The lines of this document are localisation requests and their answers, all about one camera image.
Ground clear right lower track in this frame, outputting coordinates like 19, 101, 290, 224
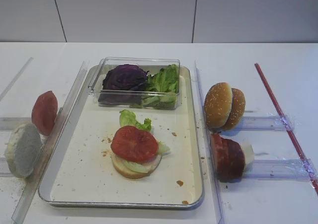
242, 159, 318, 181

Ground red meat patty slices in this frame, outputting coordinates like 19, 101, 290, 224
211, 134, 245, 182

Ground red straw rod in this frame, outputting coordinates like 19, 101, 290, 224
254, 63, 318, 193

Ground upright bun half left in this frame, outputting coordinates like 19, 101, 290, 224
4, 122, 42, 178

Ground bottom bun on tray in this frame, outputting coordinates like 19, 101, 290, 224
111, 153, 155, 179

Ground green lettuce in container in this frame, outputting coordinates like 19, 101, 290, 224
130, 64, 179, 109

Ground clear plastic container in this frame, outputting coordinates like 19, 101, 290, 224
88, 57, 180, 107

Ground metal baking tray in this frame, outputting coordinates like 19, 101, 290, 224
38, 67, 204, 209

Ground lettuce and onion layer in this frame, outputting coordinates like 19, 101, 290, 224
121, 142, 170, 173

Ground sesame bun rear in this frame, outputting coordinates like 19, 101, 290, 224
221, 88, 245, 131

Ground lettuce leaf on tray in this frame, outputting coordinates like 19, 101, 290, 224
119, 109, 152, 132

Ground clear right long rail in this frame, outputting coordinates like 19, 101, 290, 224
194, 61, 225, 224

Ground clear right upper track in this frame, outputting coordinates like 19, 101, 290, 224
234, 116, 294, 131

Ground sesame bun front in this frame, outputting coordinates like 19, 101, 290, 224
204, 82, 233, 129

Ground sesame bun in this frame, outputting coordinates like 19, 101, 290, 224
204, 82, 233, 129
221, 88, 245, 131

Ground white cheese slice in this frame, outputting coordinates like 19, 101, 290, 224
241, 141, 254, 172

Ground purple cabbage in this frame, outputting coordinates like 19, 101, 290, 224
98, 64, 148, 105

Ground upright tomato slice left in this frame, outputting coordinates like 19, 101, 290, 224
31, 90, 58, 136

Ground tomato slice on burger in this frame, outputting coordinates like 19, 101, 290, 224
111, 126, 159, 163

